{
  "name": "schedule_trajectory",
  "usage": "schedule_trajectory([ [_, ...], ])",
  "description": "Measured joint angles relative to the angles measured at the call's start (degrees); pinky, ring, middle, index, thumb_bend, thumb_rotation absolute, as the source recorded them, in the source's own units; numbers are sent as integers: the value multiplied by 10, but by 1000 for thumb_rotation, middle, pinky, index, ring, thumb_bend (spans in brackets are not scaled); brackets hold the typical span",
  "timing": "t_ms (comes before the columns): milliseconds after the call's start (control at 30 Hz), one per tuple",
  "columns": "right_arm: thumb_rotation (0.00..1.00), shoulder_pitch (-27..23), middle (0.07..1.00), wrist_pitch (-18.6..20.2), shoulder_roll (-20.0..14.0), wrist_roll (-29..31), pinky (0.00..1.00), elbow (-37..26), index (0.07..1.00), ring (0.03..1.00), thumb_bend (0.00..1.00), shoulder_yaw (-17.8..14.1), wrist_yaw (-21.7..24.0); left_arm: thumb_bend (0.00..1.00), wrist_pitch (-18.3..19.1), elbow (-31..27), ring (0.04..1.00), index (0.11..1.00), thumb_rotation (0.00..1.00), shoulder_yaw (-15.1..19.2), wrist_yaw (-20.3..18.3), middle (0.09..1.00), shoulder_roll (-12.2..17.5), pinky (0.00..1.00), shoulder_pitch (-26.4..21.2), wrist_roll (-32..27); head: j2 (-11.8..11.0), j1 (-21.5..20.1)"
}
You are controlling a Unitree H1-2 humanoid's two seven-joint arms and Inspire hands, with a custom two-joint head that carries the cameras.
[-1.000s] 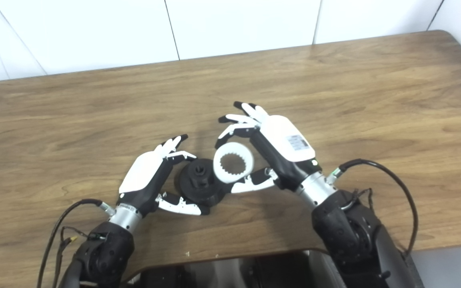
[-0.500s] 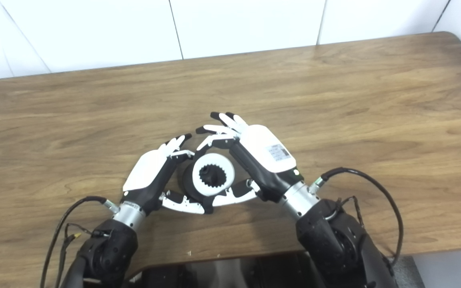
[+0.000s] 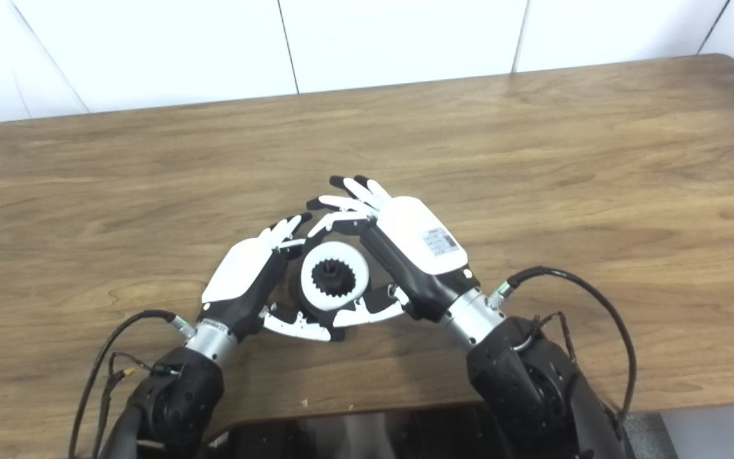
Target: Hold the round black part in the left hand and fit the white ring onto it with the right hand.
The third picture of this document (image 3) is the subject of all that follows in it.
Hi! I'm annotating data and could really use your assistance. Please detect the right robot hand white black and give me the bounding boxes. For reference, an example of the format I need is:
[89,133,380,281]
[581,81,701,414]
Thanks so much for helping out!
[306,175,480,329]

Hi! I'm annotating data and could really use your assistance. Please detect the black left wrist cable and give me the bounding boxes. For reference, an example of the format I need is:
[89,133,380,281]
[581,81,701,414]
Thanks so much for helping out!
[69,310,197,459]

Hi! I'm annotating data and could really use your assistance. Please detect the thin right arm wires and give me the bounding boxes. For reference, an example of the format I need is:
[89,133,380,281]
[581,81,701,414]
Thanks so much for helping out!
[529,311,578,364]

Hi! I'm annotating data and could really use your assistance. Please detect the black robot torso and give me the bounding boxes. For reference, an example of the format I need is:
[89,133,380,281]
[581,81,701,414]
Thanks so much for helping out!
[208,408,501,459]

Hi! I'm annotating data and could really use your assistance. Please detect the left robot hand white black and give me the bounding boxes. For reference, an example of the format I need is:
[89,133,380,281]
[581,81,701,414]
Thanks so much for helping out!
[201,212,333,343]

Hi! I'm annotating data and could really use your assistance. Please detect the thin arm wires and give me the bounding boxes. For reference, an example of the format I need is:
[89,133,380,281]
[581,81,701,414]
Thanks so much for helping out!
[529,311,578,364]
[90,352,164,459]

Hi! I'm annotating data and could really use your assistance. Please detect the white ring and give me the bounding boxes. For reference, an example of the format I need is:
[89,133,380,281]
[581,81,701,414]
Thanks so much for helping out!
[300,241,370,312]

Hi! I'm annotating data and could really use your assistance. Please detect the thin left arm wires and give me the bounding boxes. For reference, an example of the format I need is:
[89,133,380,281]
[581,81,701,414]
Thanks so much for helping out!
[90,352,164,459]

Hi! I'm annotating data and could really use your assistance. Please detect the round black part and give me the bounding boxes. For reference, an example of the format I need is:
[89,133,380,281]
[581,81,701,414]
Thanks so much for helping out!
[281,239,374,319]

